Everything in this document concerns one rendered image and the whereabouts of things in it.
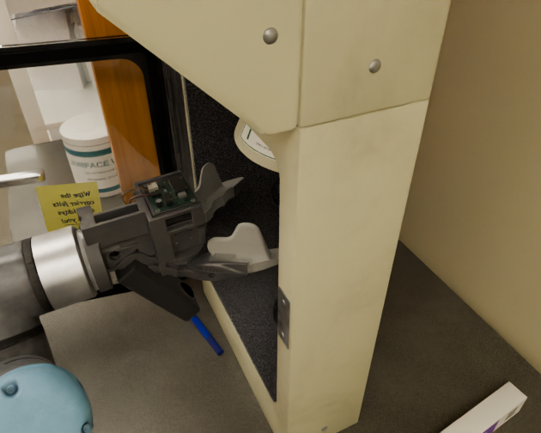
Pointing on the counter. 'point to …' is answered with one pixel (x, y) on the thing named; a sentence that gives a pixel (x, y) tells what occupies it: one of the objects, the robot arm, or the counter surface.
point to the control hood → (225, 51)
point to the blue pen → (207, 335)
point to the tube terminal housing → (343, 199)
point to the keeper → (283, 317)
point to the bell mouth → (253, 147)
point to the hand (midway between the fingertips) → (270, 216)
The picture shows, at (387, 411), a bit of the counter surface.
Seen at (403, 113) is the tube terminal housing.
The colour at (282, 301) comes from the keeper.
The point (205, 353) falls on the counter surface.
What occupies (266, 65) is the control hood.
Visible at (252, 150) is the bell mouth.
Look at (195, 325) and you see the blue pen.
